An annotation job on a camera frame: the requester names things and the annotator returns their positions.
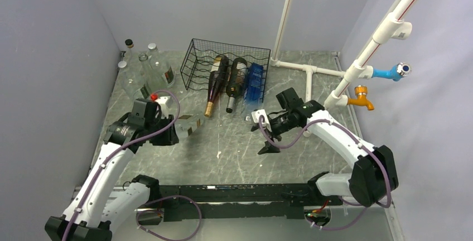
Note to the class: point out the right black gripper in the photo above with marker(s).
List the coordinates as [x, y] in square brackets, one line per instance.
[268, 148]

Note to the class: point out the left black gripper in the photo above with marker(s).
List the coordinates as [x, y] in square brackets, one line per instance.
[169, 138]

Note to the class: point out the bottle black gold cap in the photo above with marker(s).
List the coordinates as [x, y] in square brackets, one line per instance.
[187, 124]

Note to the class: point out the blue tinted clear bottle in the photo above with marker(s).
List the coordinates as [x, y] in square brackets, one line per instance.
[154, 81]

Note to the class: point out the clear bottle dark neck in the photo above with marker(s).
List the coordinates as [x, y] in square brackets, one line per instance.
[133, 83]

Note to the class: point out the clear bottle silver cap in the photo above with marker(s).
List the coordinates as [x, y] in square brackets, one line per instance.
[161, 66]

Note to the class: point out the clear bottle blue medallion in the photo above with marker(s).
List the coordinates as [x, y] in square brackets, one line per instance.
[132, 55]

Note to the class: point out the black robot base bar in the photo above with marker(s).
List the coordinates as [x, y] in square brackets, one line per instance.
[291, 201]

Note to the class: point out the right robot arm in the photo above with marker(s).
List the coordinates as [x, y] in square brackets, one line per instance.
[373, 174]

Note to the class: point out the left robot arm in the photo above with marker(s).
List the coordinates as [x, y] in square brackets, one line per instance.
[92, 215]

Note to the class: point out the blue square dash bottle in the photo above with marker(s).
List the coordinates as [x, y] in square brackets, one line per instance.
[253, 94]

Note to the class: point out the lower bottle silver cap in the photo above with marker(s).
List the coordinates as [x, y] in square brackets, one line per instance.
[236, 82]

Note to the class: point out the dark wine bottle gold cap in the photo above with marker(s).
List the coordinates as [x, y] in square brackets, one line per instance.
[217, 80]

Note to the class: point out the orange faucet tap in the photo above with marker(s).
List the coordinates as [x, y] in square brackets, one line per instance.
[361, 98]

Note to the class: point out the blue faucet tap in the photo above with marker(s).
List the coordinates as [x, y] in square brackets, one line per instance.
[397, 72]

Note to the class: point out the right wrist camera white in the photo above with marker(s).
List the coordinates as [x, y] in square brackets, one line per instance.
[260, 116]

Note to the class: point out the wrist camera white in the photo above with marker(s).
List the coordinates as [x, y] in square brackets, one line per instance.
[165, 103]
[260, 116]

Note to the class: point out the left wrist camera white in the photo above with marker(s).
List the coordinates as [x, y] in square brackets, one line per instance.
[165, 103]

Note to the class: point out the black wire wine rack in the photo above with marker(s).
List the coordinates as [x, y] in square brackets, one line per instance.
[200, 55]

